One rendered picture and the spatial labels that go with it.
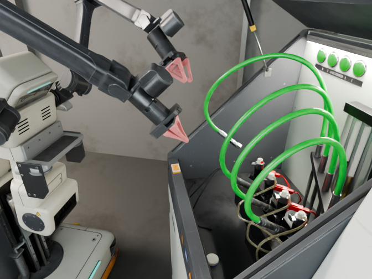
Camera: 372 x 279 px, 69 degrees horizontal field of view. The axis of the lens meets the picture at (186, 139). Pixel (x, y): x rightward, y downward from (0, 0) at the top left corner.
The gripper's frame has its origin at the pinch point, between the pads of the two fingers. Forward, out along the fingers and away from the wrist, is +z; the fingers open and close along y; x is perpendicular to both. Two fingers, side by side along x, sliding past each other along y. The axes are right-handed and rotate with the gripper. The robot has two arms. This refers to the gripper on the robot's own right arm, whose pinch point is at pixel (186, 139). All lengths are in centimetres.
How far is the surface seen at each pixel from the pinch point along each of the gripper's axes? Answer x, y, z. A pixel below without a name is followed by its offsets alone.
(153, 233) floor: 73, -106, 65
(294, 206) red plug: -11.8, 12.3, 29.8
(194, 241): -14.1, -15.4, 20.4
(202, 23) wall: 166, 11, -9
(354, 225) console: -29.3, 23.3, 24.0
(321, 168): 1.0, 22.5, 34.4
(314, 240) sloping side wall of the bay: -29.2, 15.6, 23.2
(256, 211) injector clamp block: -3.7, 0.0, 31.4
